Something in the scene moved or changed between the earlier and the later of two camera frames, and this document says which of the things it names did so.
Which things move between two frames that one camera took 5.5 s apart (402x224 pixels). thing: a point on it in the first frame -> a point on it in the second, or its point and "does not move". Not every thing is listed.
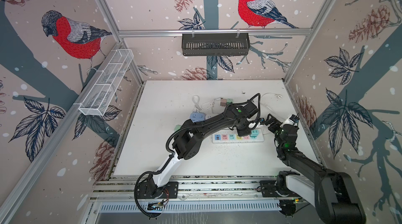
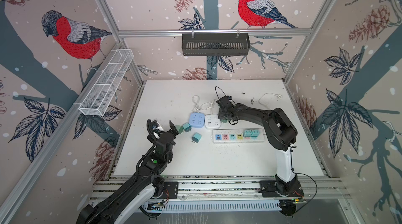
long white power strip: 231,136 does not move
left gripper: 244,133 -> 175,131
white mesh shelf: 98,101 does not move
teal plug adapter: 254,133 does not move
